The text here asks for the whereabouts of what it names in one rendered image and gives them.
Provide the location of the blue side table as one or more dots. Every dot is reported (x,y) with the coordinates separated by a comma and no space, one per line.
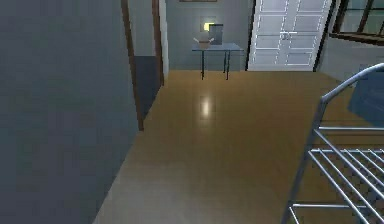
(216,48)

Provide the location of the grey metal rack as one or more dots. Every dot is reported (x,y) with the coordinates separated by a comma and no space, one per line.
(346,156)

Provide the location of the white panelled double door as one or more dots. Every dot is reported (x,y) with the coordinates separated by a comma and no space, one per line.
(288,33)

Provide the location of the yellow wall light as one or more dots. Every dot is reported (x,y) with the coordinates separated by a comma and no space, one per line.
(207,25)

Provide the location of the brown framed window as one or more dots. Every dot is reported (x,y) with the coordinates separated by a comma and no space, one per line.
(360,20)

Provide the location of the dark grey box appliance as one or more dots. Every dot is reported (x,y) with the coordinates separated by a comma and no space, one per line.
(216,34)

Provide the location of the brown framed wall picture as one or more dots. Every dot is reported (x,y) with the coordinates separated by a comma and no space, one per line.
(198,0)

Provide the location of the blue cushion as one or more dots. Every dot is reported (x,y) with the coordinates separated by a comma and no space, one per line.
(368,96)

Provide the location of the open cardboard box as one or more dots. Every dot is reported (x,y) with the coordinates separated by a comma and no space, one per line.
(203,43)

